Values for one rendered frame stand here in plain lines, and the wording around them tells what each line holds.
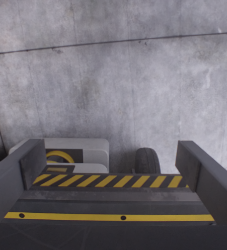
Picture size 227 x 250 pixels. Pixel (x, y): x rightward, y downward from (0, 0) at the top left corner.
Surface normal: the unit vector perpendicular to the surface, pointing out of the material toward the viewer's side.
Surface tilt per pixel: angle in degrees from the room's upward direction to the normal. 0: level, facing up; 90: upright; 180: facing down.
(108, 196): 0
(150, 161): 60
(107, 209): 0
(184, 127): 0
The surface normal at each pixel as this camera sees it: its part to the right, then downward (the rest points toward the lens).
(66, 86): 0.00, 0.29
